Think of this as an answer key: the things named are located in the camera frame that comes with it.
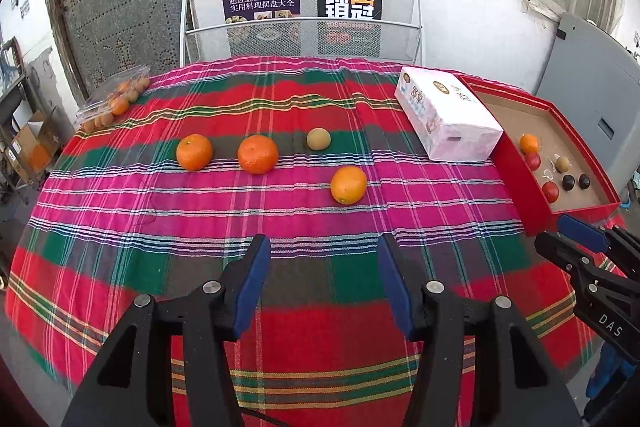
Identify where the brown cardboard carton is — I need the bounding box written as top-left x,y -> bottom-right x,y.
10,109 -> 63,172

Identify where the yellow-orange orange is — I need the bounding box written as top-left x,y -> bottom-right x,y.
330,165 -> 368,206

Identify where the orange mandarin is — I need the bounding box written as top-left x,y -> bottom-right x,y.
176,133 -> 214,172
237,134 -> 280,175

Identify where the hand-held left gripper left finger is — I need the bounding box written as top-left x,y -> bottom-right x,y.
62,234 -> 272,427

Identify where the clear plastic fruit container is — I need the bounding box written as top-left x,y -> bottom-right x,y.
75,64 -> 151,132

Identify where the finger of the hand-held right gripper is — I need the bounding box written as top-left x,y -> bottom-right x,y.
534,232 -> 626,289
557,213 -> 640,258

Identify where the pale green round fruit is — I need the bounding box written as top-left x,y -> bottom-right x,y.
306,128 -> 331,152

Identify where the white tissue pack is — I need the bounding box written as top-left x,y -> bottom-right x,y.
394,66 -> 504,162

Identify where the red plaid tablecloth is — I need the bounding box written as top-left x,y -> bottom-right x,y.
5,54 -> 631,427

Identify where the grey metal cabinet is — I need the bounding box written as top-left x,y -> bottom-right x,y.
535,11 -> 640,168

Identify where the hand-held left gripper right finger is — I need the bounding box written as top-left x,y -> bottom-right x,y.
377,234 -> 583,427

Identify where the red cardboard box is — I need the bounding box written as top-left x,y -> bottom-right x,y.
457,74 -> 622,238

